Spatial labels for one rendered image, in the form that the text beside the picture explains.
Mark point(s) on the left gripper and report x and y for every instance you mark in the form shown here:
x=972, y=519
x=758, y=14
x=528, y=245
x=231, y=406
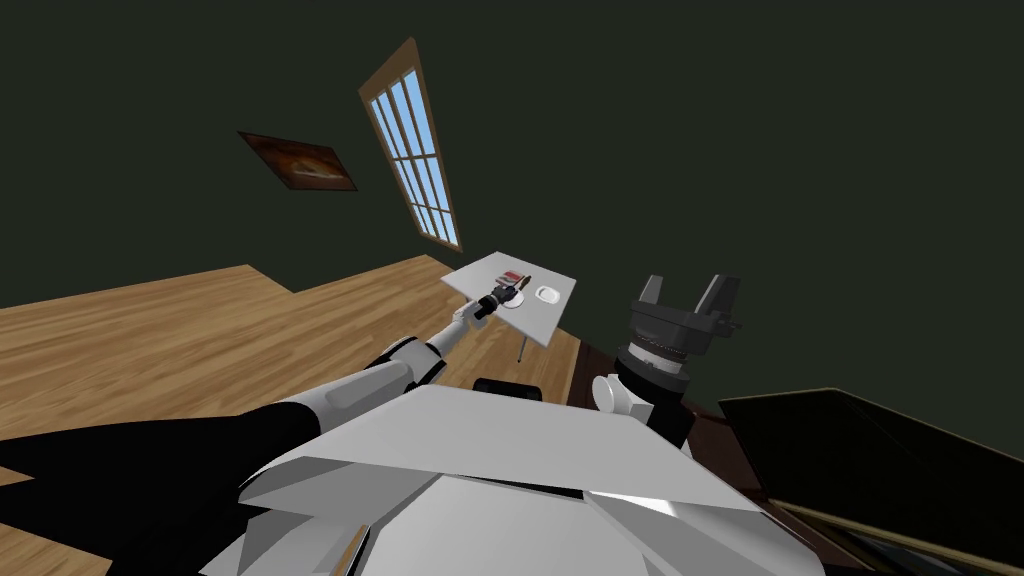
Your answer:
x=494, y=302

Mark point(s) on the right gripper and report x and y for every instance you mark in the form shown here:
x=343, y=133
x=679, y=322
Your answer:
x=670, y=330

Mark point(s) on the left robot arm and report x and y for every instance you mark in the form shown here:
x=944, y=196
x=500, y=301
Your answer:
x=200, y=456

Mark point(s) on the white plate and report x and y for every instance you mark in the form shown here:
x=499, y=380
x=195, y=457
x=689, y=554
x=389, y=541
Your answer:
x=515, y=302

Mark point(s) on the red and white book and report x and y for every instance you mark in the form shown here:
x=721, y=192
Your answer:
x=509, y=278

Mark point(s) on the white table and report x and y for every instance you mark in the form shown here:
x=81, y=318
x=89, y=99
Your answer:
x=544, y=316

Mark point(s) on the white bowl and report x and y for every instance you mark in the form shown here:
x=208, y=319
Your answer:
x=548, y=294

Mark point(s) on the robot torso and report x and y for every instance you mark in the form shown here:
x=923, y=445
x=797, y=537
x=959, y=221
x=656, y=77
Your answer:
x=496, y=448

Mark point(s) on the wooden framed window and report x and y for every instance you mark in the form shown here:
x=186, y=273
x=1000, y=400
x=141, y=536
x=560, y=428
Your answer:
x=412, y=152

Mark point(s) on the black box-shaped furniture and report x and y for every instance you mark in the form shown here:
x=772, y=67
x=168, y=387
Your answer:
x=880, y=456

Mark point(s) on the dark orange wall picture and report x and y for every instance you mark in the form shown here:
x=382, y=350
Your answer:
x=300, y=162

